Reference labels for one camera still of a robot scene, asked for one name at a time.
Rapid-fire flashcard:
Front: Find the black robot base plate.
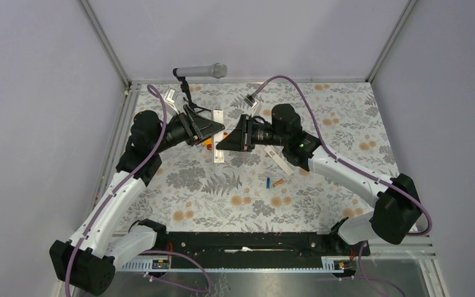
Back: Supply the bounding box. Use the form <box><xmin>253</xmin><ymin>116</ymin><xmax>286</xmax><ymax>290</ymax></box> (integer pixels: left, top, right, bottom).
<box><xmin>129</xmin><ymin>219</ymin><xmax>372</xmax><ymax>272</ymax></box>

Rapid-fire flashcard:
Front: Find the grey microphone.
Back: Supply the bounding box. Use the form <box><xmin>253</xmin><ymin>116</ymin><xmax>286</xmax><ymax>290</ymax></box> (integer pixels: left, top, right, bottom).
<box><xmin>173</xmin><ymin>63</ymin><xmax>228</xmax><ymax>79</ymax></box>

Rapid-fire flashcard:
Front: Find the black microphone tripod stand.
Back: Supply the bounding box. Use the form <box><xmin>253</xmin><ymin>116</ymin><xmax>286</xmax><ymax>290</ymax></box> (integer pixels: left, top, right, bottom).
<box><xmin>177</xmin><ymin>77</ymin><xmax>211</xmax><ymax>114</ymax></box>

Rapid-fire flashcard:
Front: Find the floral patterned table mat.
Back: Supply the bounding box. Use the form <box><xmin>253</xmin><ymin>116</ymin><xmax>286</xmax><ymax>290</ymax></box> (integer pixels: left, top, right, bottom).
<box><xmin>117</xmin><ymin>80</ymin><xmax>398</xmax><ymax>232</ymax></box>

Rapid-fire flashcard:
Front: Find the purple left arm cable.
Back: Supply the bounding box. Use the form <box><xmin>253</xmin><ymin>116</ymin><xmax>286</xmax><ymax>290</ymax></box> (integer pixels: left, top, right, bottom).
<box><xmin>64</xmin><ymin>84</ymin><xmax>215</xmax><ymax>297</ymax></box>

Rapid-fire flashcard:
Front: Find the orange battery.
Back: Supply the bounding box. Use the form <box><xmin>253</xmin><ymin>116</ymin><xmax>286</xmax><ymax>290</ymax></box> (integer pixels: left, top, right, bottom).
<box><xmin>272</xmin><ymin>179</ymin><xmax>284</xmax><ymax>187</ymax></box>

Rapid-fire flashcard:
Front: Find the orange toy car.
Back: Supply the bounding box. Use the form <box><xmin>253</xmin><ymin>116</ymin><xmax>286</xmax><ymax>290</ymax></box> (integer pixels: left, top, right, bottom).
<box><xmin>202</xmin><ymin>138</ymin><xmax>213</xmax><ymax>151</ymax></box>

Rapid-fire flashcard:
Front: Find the white remote battery cover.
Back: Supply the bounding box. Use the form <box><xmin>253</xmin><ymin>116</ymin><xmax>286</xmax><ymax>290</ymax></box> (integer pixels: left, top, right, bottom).
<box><xmin>264</xmin><ymin>145</ymin><xmax>294</xmax><ymax>176</ymax></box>

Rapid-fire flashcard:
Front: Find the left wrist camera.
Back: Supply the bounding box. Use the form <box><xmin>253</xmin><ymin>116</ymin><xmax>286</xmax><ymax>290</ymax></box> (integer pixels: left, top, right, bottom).
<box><xmin>164</xmin><ymin>88</ymin><xmax>179</xmax><ymax>117</ymax></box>

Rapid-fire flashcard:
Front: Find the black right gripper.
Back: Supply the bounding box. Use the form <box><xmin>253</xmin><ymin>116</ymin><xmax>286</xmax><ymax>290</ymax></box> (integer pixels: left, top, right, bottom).
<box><xmin>216</xmin><ymin>114</ymin><xmax>288</xmax><ymax>152</ymax></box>

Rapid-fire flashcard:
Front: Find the white remote control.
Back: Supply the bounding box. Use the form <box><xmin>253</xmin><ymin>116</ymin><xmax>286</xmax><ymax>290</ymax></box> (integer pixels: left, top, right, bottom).
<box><xmin>212</xmin><ymin>109</ymin><xmax>225</xmax><ymax>163</ymax></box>

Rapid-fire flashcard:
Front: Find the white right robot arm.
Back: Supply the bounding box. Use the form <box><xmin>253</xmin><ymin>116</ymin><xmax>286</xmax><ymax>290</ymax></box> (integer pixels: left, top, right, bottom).
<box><xmin>215</xmin><ymin>104</ymin><xmax>422</xmax><ymax>255</ymax></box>

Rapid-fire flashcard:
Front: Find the grey slotted cable duct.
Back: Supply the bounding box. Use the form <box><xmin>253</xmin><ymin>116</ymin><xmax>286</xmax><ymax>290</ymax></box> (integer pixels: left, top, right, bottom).
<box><xmin>118</xmin><ymin>255</ymin><xmax>357</xmax><ymax>274</ymax></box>

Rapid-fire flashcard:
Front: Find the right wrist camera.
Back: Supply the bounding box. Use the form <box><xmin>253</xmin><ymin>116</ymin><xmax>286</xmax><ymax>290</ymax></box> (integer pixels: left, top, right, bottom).
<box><xmin>244</xmin><ymin>94</ymin><xmax>260</xmax><ymax>109</ymax></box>

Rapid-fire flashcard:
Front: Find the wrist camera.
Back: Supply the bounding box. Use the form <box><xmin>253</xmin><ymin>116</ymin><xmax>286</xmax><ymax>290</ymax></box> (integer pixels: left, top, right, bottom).
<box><xmin>164</xmin><ymin>88</ymin><xmax>179</xmax><ymax>117</ymax></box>
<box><xmin>244</xmin><ymin>94</ymin><xmax>260</xmax><ymax>109</ymax></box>

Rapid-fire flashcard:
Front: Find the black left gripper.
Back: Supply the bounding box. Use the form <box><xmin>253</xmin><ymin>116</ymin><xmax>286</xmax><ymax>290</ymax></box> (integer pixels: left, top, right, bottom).
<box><xmin>152</xmin><ymin>104</ymin><xmax>225</xmax><ymax>153</ymax></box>

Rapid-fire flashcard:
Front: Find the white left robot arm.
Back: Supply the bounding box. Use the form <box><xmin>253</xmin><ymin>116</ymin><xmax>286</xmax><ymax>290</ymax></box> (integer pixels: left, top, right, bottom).
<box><xmin>49</xmin><ymin>106</ymin><xmax>225</xmax><ymax>296</ymax></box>

